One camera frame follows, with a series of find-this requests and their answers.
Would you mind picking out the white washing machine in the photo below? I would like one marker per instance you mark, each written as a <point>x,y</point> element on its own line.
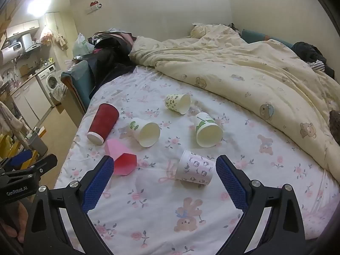
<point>49,81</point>

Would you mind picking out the wall hook with ornament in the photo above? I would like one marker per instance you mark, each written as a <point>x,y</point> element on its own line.
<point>93,6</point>

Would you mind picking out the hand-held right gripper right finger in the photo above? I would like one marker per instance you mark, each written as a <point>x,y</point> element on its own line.
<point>231,183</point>

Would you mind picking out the white cup with green leaf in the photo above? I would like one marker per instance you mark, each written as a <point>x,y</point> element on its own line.
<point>144,132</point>

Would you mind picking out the teal padded bed frame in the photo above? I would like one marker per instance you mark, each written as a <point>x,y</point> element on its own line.
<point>78,79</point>

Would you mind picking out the small green patterned paper cup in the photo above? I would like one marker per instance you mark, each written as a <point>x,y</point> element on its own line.
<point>176,103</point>

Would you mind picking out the hanging beige cloth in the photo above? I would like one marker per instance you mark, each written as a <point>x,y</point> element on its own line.
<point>61,41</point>

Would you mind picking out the red paper cup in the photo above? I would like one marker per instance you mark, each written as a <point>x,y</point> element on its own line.
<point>103,123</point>

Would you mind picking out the dark clothing heap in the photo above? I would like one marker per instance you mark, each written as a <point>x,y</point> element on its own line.
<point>308,51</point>

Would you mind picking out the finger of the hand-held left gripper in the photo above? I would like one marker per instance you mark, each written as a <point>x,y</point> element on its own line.
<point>18,158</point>
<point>45,162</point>

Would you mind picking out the white kitchen base cabinet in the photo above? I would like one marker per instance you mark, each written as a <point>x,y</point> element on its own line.
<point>30,101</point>

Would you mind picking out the white cartoon print paper cup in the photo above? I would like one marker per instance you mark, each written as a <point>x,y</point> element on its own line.
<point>195,167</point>

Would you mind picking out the hanging pink plastic bag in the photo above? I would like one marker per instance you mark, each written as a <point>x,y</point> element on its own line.
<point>46,35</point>

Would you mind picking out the ceiling light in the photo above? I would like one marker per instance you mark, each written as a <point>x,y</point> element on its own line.
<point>37,6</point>

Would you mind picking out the black clothing pile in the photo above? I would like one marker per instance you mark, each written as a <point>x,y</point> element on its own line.
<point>111,50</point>

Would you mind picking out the grey waste bin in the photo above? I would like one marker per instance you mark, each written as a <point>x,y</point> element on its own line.
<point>38,144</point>

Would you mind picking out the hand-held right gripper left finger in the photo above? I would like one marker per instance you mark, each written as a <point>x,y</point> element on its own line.
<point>97,183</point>

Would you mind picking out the yellow bear print duvet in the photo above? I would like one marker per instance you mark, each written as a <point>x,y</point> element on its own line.
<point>239,66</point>

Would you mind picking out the brown furry thing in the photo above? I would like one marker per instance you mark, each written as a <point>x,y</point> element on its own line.
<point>335,122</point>

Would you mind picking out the pink faceted plastic cup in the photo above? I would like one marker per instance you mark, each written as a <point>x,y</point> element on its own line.
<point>123,163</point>

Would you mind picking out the white plastic bag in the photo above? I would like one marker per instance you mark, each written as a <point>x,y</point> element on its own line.
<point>81,45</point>

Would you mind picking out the yellow frame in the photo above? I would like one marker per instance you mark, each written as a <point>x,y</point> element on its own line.
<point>10,144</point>

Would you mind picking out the white wall cabinet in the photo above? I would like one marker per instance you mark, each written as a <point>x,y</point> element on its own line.
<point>22,28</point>

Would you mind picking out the white cup with green band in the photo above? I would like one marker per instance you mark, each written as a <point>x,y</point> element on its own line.
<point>208,131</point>

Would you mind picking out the person's left hand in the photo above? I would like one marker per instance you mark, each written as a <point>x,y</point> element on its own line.
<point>19,217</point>

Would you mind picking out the striped cloth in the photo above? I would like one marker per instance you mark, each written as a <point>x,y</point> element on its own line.
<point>317,66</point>

